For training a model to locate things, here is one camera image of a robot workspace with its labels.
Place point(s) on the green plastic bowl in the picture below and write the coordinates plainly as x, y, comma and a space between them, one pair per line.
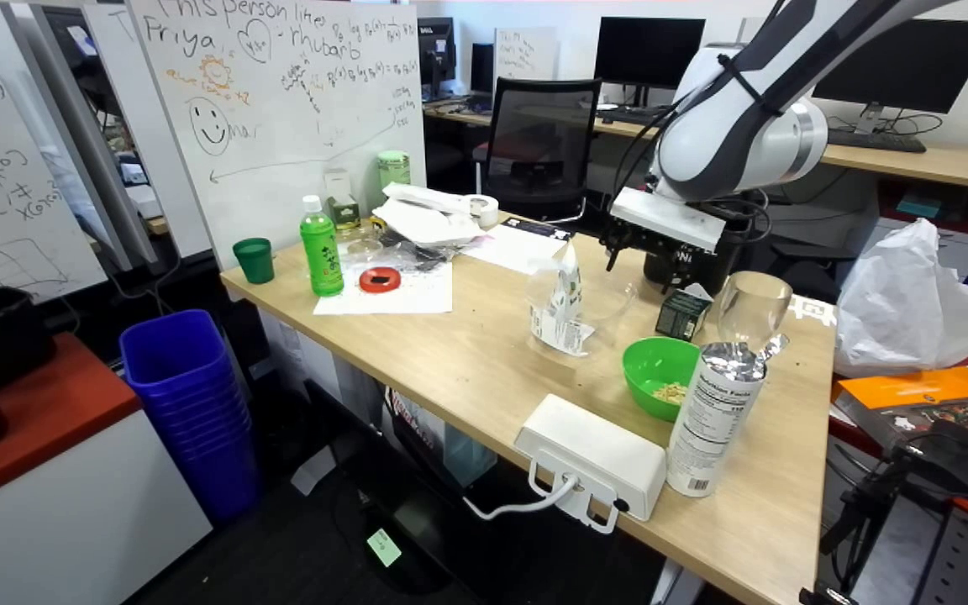
652, 363

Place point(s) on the red tape roll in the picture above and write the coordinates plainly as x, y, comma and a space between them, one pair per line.
365, 280

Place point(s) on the pile of white papers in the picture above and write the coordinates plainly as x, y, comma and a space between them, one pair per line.
428, 221

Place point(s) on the blue stacked bins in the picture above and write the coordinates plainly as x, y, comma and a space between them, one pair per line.
187, 390

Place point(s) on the clear plastic cup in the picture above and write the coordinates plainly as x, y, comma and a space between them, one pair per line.
755, 304

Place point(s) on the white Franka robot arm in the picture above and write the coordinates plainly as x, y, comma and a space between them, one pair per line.
755, 124

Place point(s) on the black mesh office chair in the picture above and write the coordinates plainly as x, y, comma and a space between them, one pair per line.
538, 138

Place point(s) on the white wipes canister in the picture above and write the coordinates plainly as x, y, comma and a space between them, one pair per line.
707, 426

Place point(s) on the white paper sheet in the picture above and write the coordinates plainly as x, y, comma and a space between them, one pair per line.
418, 298
519, 250

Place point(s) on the white power box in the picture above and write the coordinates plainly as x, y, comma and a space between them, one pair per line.
597, 455

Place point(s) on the green floor sticker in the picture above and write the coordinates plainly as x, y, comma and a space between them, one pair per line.
384, 547

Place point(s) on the white cabinet red top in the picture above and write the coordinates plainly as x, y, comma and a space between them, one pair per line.
57, 506

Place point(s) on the black keyboard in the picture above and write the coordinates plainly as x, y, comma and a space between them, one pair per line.
875, 141

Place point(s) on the long wooden desk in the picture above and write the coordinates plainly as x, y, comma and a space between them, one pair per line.
955, 165

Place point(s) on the orange book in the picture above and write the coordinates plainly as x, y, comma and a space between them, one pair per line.
909, 388

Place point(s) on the white plastic bag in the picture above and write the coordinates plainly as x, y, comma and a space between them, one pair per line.
909, 304

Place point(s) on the light green container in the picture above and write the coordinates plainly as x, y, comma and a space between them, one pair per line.
396, 169

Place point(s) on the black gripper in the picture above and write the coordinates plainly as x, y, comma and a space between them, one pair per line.
675, 260

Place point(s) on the dark green cup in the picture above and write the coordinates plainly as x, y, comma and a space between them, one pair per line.
254, 260

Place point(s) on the whiteboard with black writing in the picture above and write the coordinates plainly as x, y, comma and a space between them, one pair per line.
0, 169

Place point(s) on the small black monitor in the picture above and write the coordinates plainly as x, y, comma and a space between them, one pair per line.
434, 51

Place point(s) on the white wrist mount plate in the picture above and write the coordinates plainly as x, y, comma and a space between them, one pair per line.
663, 221

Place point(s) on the large whiteboard with drawings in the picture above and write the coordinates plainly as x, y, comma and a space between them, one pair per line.
285, 136

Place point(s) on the black tripod stand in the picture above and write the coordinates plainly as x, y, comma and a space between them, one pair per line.
871, 506

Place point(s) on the white packets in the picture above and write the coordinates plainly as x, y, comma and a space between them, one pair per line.
561, 307

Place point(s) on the small black device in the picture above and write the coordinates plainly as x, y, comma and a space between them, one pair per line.
681, 314

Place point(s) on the wide black computer monitor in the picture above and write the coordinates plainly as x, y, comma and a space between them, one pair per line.
923, 69

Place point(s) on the green bottle white cap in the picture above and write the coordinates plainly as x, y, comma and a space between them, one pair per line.
322, 252

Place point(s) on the small whiteboard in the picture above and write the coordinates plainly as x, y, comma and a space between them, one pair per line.
524, 51

